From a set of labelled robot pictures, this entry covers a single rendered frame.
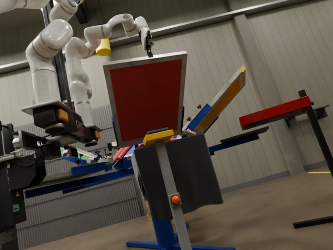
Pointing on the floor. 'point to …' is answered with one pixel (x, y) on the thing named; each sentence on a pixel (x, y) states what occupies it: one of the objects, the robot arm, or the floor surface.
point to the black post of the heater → (325, 159)
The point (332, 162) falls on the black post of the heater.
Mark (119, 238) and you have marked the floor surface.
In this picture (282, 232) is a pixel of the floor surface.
